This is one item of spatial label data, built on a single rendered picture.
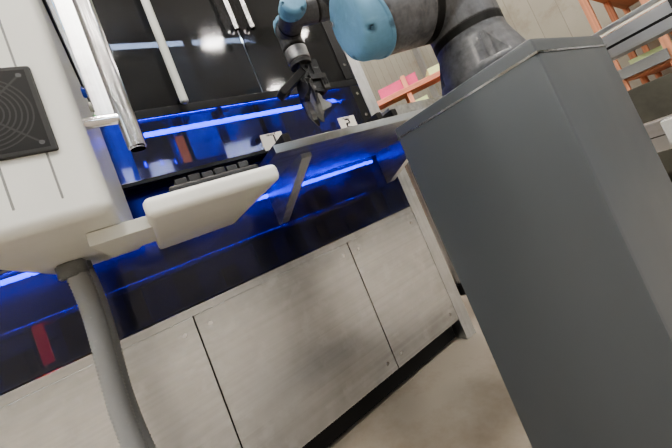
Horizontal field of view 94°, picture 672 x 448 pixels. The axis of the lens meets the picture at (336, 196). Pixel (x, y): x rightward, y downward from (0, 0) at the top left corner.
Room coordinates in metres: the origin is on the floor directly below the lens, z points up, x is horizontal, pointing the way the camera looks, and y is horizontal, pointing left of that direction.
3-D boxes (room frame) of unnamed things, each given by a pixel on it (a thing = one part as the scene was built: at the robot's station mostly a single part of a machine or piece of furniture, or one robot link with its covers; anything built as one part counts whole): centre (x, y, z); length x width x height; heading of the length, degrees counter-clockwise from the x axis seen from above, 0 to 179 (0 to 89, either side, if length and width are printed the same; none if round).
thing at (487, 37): (0.53, -0.32, 0.84); 0.15 x 0.15 x 0.10
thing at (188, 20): (1.03, 0.31, 1.50); 0.47 x 0.01 x 0.59; 120
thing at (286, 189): (0.93, 0.12, 0.79); 0.34 x 0.03 x 0.13; 30
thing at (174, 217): (0.64, 0.30, 0.79); 0.45 x 0.28 x 0.03; 30
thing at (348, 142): (1.06, -0.10, 0.87); 0.70 x 0.48 x 0.02; 120
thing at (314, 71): (0.99, -0.06, 1.13); 0.09 x 0.08 x 0.12; 120
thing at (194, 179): (0.66, 0.26, 0.82); 0.40 x 0.14 x 0.02; 30
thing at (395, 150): (1.18, -0.32, 0.79); 0.34 x 0.03 x 0.13; 30
